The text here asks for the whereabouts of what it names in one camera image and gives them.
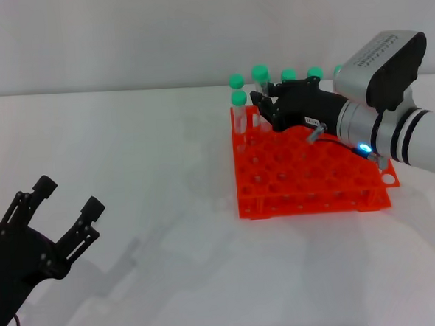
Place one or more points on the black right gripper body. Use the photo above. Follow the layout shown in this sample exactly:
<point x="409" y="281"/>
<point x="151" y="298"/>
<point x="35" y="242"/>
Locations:
<point x="306" y="102"/>

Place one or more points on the green capped test tube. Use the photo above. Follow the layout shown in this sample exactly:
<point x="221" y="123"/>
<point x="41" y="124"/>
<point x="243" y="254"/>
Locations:
<point x="239" y="98"/>
<point x="337" y="70"/>
<point x="288" y="73"/>
<point x="260" y="71"/>
<point x="236" y="81"/>
<point x="314" y="72"/>

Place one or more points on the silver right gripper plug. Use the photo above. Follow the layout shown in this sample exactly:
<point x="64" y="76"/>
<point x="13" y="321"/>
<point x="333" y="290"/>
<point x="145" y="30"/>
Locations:
<point x="316" y="133"/>

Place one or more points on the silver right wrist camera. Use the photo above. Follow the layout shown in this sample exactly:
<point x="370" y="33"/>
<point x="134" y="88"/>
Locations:
<point x="374" y="68"/>

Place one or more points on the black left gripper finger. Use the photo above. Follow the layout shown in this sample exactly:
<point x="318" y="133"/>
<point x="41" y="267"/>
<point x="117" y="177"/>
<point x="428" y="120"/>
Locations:
<point x="43" y="188"/>
<point x="91" y="211"/>

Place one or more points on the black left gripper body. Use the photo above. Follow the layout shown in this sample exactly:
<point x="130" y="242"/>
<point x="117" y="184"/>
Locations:
<point x="17" y="264"/>

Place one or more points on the orange test tube rack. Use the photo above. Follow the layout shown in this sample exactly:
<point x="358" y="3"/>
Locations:
<point x="295" y="173"/>

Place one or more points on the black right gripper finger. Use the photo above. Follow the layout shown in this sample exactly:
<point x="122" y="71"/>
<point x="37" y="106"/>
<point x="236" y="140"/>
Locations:
<point x="263" y="104"/>
<point x="273" y="89"/>

